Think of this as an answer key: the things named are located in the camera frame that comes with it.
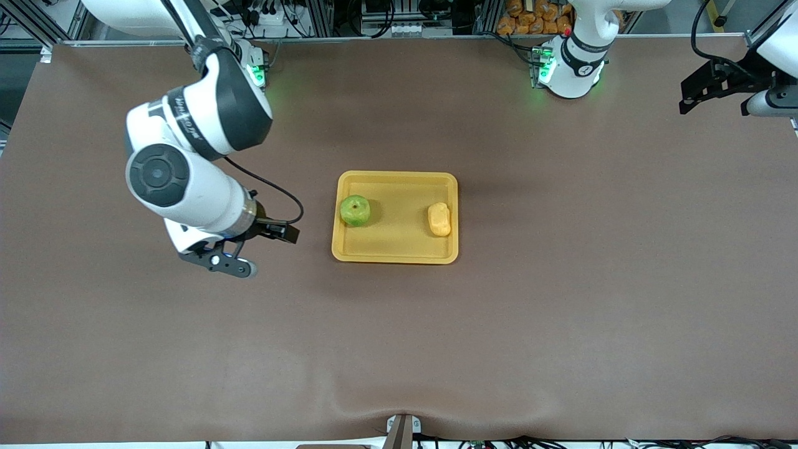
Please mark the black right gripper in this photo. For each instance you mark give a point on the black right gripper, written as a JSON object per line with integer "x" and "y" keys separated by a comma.
{"x": 267, "y": 227}

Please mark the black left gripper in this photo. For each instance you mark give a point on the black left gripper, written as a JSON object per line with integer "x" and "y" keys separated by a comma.
{"x": 743, "y": 75}

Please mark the green apple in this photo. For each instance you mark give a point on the green apple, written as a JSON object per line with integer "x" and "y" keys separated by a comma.
{"x": 355, "y": 211}

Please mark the yellow potato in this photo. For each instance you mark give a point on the yellow potato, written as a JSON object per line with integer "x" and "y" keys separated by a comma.
{"x": 439, "y": 219}

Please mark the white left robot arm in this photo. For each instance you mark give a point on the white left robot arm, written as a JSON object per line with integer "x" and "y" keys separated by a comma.
{"x": 576, "y": 68}

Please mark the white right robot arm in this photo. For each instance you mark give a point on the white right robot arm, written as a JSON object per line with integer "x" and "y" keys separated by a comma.
{"x": 187, "y": 187}

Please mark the yellow plastic tray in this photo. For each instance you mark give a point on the yellow plastic tray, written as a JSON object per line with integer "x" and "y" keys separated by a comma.
{"x": 396, "y": 218}

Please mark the brown table cover mat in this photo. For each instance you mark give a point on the brown table cover mat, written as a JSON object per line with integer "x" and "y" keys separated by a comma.
{"x": 399, "y": 343}

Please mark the bag of orange items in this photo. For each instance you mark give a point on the bag of orange items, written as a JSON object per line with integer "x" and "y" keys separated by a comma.
{"x": 536, "y": 15}

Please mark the white power strip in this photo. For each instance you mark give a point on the white power strip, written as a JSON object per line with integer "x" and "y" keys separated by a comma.
{"x": 265, "y": 17}

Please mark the aluminium frame strut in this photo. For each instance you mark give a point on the aluminium frame strut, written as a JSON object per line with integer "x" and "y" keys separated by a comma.
{"x": 752, "y": 36}
{"x": 59, "y": 28}

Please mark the aluminium table edge rail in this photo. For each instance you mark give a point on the aluminium table edge rail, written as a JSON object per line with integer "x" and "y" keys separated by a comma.
{"x": 374, "y": 39}

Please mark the metal table clamp bracket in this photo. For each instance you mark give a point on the metal table clamp bracket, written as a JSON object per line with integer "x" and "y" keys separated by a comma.
{"x": 402, "y": 430}

